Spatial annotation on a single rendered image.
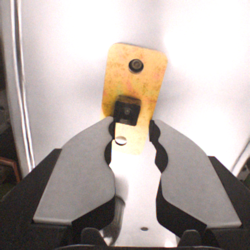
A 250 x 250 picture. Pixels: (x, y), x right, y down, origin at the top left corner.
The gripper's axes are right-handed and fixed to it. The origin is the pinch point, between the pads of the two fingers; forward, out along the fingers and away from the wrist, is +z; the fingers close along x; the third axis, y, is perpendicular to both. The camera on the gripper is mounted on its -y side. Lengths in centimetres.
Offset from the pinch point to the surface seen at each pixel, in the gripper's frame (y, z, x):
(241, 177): 33, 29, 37
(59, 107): 0.6, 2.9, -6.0
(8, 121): 23, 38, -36
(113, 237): 11.5, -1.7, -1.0
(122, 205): 11.2, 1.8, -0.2
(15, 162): 12.8, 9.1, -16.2
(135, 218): 14.2, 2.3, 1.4
